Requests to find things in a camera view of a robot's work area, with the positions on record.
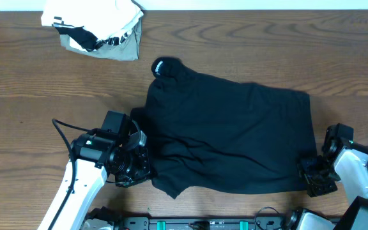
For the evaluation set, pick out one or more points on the grey-beige folded garment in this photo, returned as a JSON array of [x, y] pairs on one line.
[[126, 51]]

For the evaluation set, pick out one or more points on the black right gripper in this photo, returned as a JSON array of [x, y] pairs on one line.
[[314, 189]]

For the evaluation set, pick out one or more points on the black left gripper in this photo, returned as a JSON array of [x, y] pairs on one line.
[[140, 163]]

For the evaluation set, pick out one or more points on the black and white garment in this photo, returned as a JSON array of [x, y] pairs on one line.
[[86, 39]]

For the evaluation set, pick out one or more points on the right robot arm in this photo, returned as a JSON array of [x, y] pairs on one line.
[[342, 160]]

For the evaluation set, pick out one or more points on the black t-shirt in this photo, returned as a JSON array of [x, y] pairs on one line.
[[238, 138]]

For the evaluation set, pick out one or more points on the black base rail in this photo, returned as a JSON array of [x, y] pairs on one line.
[[144, 223]]

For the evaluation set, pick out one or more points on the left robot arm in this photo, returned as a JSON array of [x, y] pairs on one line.
[[117, 148]]

